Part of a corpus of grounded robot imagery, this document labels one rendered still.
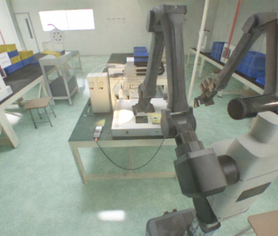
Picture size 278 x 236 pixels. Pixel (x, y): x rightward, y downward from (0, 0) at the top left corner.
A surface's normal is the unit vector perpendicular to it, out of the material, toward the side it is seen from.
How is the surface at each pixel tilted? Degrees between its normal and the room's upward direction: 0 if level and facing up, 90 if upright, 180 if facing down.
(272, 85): 84
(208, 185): 30
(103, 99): 90
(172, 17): 67
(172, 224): 0
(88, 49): 90
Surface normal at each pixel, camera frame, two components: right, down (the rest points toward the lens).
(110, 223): 0.00, -0.83
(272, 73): -0.96, 0.14
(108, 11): 0.04, 0.56
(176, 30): 0.22, 0.17
